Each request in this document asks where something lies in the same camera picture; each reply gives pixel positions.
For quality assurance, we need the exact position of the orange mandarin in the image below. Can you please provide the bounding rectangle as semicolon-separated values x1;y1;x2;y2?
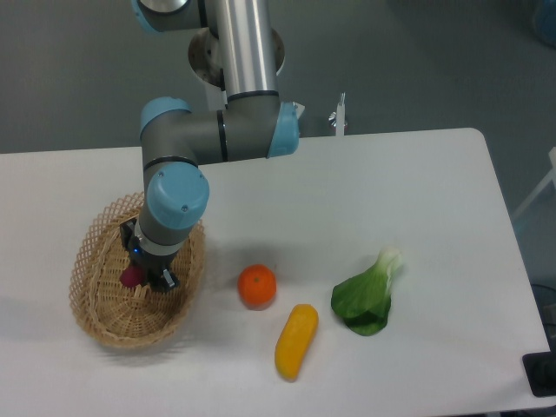
237;264;277;308

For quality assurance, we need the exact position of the blue object top right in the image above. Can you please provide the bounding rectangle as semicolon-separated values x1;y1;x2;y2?
533;0;556;47

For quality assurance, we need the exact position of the yellow pepper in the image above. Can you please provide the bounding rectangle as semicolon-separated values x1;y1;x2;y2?
275;304;319;381

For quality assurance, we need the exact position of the white clamp post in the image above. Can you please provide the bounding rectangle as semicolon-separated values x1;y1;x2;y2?
328;92;348;137

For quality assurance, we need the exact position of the purple sweet potato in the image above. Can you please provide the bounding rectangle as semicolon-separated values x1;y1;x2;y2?
120;265;148;288

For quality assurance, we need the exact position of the green bok choy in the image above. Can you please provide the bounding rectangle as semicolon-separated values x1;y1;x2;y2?
330;247;402;336

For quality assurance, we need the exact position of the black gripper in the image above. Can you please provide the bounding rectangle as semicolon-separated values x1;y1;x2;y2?
119;221;181;290

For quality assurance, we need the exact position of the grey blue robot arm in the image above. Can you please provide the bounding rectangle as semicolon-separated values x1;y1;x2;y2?
120;1;300;292

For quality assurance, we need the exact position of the black device at edge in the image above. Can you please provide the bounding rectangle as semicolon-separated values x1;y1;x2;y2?
522;352;555;398

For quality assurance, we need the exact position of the white metal base frame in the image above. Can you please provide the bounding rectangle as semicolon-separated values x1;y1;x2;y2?
292;102;305;119

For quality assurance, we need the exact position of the woven wicker basket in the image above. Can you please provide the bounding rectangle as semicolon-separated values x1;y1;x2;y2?
69;192;205;349

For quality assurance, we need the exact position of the white furniture leg right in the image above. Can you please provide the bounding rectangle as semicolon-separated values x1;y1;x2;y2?
510;147;556;222

